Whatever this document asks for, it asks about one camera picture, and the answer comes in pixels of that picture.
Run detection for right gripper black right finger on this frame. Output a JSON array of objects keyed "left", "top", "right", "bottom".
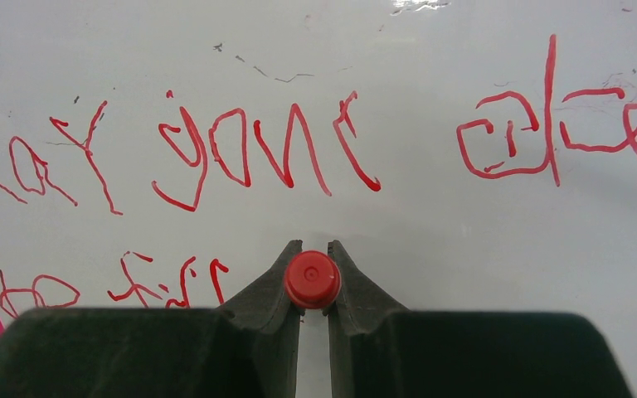
[{"left": 328, "top": 240, "right": 632, "bottom": 397}]

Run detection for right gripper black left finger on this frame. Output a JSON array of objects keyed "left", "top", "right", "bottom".
[{"left": 0, "top": 240, "right": 302, "bottom": 397}]

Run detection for pink framed whiteboard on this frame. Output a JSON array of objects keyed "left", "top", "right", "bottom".
[{"left": 0, "top": 1, "right": 637, "bottom": 396}]

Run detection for red capped whiteboard marker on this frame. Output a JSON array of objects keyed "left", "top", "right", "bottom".
[{"left": 283, "top": 250, "right": 342, "bottom": 309}]

